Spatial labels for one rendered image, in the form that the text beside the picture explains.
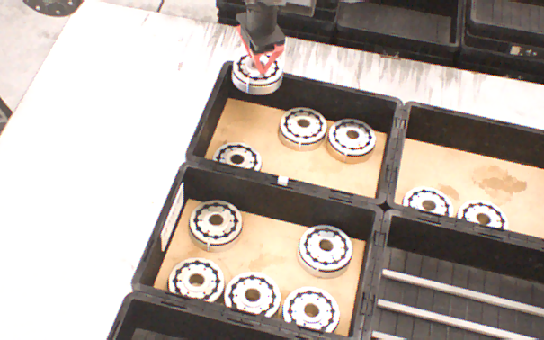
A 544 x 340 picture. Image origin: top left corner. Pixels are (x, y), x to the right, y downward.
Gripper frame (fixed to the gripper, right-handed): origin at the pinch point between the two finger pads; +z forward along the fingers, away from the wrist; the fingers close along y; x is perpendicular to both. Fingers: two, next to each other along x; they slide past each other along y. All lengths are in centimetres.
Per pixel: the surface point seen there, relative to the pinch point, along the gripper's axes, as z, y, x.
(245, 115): 17.9, 3.1, 0.8
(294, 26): 55, 70, -46
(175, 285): 16.2, -34.5, 29.7
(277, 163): 18.3, -12.0, -0.5
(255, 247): 18.9, -30.2, 12.0
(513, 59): 52, 29, -103
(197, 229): 16.0, -24.3, 21.9
